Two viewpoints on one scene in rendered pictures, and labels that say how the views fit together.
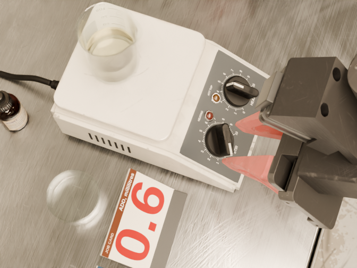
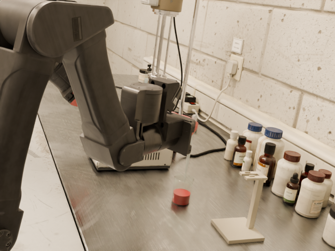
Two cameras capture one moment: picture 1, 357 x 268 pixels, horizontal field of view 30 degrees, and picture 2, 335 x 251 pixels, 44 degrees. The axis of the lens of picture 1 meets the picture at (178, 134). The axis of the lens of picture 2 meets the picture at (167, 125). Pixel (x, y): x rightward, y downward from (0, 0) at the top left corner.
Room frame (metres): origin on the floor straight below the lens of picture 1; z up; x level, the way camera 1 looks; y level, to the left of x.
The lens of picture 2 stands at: (1.03, -0.68, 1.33)
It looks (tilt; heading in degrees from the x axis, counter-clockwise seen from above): 17 degrees down; 134
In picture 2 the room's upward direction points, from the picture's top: 8 degrees clockwise
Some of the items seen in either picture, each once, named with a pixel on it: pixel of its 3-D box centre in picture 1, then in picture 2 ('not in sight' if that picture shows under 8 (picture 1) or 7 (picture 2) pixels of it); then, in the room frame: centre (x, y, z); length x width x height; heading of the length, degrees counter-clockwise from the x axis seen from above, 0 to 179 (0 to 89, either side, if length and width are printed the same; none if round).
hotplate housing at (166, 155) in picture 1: (157, 94); (133, 147); (0.25, 0.02, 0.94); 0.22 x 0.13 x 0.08; 68
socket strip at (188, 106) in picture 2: not in sight; (174, 96); (-0.21, 0.64, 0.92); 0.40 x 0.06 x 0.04; 158
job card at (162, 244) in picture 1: (145, 223); not in sight; (0.12, 0.04, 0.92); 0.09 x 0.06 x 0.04; 161
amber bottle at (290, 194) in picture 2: not in sight; (292, 188); (0.62, 0.21, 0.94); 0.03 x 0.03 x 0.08
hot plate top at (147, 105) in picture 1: (130, 69); not in sight; (0.26, 0.04, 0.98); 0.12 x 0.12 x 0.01; 68
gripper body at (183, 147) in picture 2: not in sight; (161, 134); (0.51, -0.14, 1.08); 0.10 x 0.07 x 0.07; 9
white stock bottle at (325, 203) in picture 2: not in sight; (321, 187); (0.66, 0.27, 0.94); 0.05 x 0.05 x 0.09
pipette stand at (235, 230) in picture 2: not in sight; (242, 202); (0.64, -0.02, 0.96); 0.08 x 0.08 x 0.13; 65
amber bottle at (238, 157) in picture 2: not in sight; (240, 151); (0.41, 0.28, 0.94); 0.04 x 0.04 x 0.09
